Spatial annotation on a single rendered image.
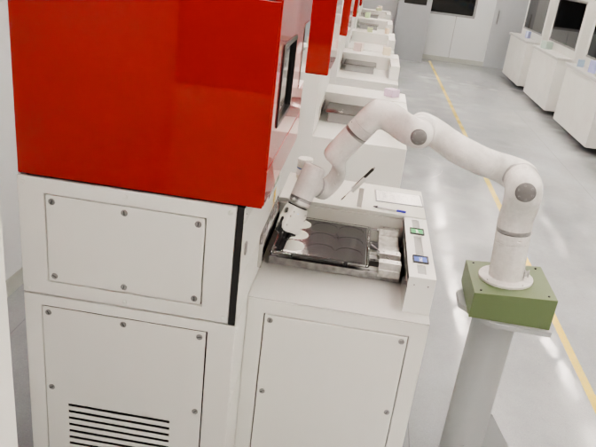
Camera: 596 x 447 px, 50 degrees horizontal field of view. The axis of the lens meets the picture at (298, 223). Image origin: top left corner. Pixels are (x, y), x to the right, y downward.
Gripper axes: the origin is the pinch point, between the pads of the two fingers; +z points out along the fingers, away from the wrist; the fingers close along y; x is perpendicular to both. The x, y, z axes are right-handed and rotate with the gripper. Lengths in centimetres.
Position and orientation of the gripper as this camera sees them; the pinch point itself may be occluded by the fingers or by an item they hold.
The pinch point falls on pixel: (280, 243)
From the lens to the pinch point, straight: 238.2
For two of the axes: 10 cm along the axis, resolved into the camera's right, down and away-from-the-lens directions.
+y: 6.1, 2.2, 7.6
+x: -6.8, -3.6, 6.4
